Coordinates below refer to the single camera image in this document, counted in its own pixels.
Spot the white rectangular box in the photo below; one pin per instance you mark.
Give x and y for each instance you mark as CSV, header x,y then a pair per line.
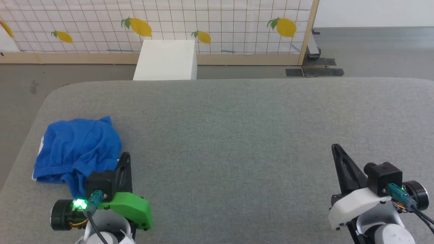
x,y
166,61

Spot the black floor plate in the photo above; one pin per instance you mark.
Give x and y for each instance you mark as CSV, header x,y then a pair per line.
x,y
318,71

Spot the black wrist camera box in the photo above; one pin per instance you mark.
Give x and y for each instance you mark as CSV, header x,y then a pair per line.
x,y
385,176
99,183

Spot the blue garment with white trim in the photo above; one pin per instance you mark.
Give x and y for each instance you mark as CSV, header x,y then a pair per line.
x,y
74,145

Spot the lemon print grid screen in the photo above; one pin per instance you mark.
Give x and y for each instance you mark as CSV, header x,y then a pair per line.
x,y
169,20

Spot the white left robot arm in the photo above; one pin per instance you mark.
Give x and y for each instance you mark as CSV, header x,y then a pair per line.
x,y
112,230

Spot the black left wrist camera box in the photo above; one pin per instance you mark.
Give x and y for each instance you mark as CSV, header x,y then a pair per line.
x,y
99,183

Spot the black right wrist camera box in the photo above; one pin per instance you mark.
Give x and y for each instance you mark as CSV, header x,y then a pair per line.
x,y
385,176

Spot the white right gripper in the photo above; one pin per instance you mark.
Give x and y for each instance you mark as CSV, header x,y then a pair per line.
x,y
356,203

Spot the lemon-print grid partition panel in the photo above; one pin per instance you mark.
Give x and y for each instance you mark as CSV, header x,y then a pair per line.
x,y
237,59

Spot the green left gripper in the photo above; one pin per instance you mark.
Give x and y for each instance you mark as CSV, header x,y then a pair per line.
x,y
130,205

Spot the grey metal screen foot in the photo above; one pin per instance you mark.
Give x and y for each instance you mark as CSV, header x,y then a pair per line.
x,y
313,47

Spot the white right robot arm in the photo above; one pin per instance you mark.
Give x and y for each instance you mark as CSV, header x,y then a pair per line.
x,y
383,230

